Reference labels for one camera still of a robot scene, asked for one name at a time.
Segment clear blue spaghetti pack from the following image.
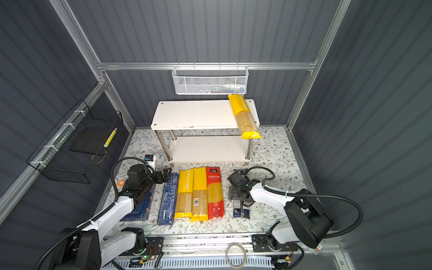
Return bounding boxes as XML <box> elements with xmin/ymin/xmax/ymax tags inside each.
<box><xmin>232</xmin><ymin>168</ymin><xmax>251</xmax><ymax>219</ymax></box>

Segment red spaghetti pack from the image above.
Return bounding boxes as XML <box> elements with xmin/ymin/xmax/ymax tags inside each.
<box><xmin>206</xmin><ymin>167</ymin><xmax>225</xmax><ymax>219</ymax></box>

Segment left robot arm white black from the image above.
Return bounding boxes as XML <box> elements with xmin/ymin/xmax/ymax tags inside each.
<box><xmin>49</xmin><ymin>164</ymin><xmax>171</xmax><ymax>270</ymax></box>

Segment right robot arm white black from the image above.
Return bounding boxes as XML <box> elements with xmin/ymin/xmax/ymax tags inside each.
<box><xmin>228</xmin><ymin>171</ymin><xmax>334</xmax><ymax>250</ymax></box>

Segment dark blue pasta box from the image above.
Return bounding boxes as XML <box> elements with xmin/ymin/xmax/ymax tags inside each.
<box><xmin>121</xmin><ymin>184</ymin><xmax>156</xmax><ymax>222</ymax></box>

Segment blue spaghetti box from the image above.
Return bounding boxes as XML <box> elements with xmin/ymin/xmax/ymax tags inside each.
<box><xmin>157</xmin><ymin>173</ymin><xmax>179</xmax><ymax>226</ymax></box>

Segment yellow Pastatime spaghetti pack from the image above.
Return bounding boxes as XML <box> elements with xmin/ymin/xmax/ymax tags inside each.
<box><xmin>174</xmin><ymin>168</ymin><xmax>194</xmax><ymax>219</ymax></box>

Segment yellow green striped tool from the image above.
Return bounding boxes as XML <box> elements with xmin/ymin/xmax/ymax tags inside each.
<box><xmin>103</xmin><ymin>128</ymin><xmax>117</xmax><ymax>148</ymax></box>

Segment white two-tier shelf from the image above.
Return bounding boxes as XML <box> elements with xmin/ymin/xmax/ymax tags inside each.
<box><xmin>151</xmin><ymin>100</ymin><xmax>252</xmax><ymax>164</ymax></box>

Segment red white tag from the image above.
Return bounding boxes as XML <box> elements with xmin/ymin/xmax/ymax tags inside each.
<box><xmin>313</xmin><ymin>243</ymin><xmax>323</xmax><ymax>254</ymax></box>

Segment tubes in white basket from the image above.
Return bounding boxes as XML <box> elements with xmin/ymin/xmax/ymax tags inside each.
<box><xmin>196</xmin><ymin>84</ymin><xmax>247</xmax><ymax>95</ymax></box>

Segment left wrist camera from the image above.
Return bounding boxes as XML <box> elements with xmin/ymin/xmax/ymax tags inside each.
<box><xmin>144</xmin><ymin>154</ymin><xmax>156</xmax><ymax>169</ymax></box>

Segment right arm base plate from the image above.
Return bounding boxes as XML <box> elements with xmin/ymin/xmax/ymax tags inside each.
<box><xmin>252</xmin><ymin>234</ymin><xmax>298</xmax><ymax>253</ymax></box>

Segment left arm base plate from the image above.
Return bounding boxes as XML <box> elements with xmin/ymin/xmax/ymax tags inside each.
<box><xmin>129</xmin><ymin>237</ymin><xmax>164</xmax><ymax>256</ymax></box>

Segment black wire basket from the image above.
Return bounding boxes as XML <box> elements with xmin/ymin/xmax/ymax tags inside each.
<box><xmin>27</xmin><ymin>102</ymin><xmax>124</xmax><ymax>184</ymax></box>

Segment white wire mesh basket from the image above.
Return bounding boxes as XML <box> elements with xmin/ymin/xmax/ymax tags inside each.
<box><xmin>172</xmin><ymin>65</ymin><xmax>249</xmax><ymax>95</ymax></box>

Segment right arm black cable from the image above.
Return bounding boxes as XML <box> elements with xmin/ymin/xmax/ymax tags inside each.
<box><xmin>244</xmin><ymin>166</ymin><xmax>364</xmax><ymax>239</ymax></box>

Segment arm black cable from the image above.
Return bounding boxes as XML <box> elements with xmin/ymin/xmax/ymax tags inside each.
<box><xmin>244</xmin><ymin>166</ymin><xmax>364</xmax><ymax>239</ymax></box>
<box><xmin>33</xmin><ymin>156</ymin><xmax>149</xmax><ymax>270</ymax></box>

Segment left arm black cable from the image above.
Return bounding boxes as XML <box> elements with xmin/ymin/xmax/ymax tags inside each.
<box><xmin>33</xmin><ymin>156</ymin><xmax>149</xmax><ymax>270</ymax></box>

